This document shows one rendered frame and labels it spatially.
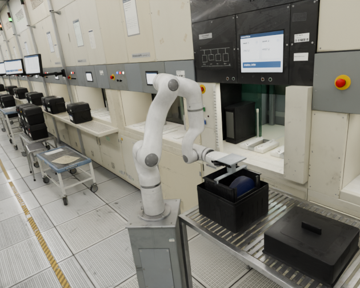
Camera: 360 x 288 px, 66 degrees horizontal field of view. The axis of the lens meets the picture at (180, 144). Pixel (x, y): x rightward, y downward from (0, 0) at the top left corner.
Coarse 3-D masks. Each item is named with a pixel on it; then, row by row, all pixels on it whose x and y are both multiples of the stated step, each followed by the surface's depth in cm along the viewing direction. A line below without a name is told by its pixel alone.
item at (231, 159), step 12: (228, 156) 145; (240, 156) 144; (228, 168) 144; (240, 168) 148; (204, 180) 148; (216, 180) 138; (228, 180) 160; (216, 192) 143; (228, 192) 135; (252, 192) 142
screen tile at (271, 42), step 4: (264, 40) 152; (268, 40) 150; (272, 40) 148; (280, 40) 144; (264, 44) 152; (268, 44) 150; (272, 44) 149; (276, 44) 147; (280, 44) 145; (276, 48) 147; (280, 48) 146; (264, 52) 154; (268, 52) 152; (272, 52) 150; (276, 52) 148; (280, 52) 146; (264, 56) 154; (268, 56) 152; (272, 56) 150; (276, 56) 149; (280, 56) 147
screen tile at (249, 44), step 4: (252, 40) 157; (244, 44) 162; (248, 44) 160; (252, 44) 158; (244, 48) 163; (248, 48) 161; (256, 48) 157; (252, 52) 160; (256, 52) 158; (244, 56) 165; (248, 56) 162; (252, 56) 160; (256, 56) 158
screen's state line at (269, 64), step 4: (244, 64) 166; (248, 64) 164; (252, 64) 162; (256, 64) 160; (260, 64) 158; (264, 64) 156; (268, 64) 154; (272, 64) 152; (276, 64) 150; (280, 64) 148
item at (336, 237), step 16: (288, 224) 122; (304, 224) 118; (320, 224) 120; (336, 224) 119; (272, 240) 116; (288, 240) 113; (304, 240) 112; (320, 240) 111; (336, 240) 110; (352, 240) 109; (272, 256) 118; (288, 256) 112; (304, 256) 106; (320, 256) 103; (336, 256) 102; (352, 256) 113; (304, 272) 108; (320, 272) 102; (336, 272) 102
